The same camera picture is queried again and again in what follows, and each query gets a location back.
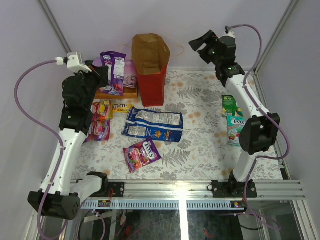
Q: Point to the teal candy packet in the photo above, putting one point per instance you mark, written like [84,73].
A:
[235,125]

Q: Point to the orange wooden tray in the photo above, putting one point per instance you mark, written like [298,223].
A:
[129,93]

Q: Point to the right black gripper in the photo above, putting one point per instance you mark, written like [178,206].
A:
[209,39]

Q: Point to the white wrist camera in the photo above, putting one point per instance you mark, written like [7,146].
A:
[229,32]
[76,64]

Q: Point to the large purple snack packet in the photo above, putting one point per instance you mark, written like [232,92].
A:
[115,61]

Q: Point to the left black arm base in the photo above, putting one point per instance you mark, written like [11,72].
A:
[114,190]

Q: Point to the yellow chocolate candy packet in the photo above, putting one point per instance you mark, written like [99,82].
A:
[122,108]

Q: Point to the blue snack packet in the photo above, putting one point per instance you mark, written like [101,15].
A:
[160,126]

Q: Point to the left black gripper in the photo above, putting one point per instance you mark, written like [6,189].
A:
[94,75]

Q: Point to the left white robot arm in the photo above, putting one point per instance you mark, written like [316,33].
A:
[56,197]

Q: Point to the floral table mat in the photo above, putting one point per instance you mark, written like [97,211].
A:
[203,152]

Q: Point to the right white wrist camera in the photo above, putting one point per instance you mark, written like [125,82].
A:
[229,32]

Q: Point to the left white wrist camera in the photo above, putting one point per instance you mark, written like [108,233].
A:
[76,64]

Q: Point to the purple folded cloth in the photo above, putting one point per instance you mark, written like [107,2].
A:
[130,77]

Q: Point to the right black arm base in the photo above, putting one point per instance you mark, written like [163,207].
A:
[233,189]

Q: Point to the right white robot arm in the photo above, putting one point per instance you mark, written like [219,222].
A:
[260,130]

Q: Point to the red paper bag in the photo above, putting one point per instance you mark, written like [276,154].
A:
[151,56]

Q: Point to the purple candy packet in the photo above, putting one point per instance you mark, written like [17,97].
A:
[99,131]
[141,154]

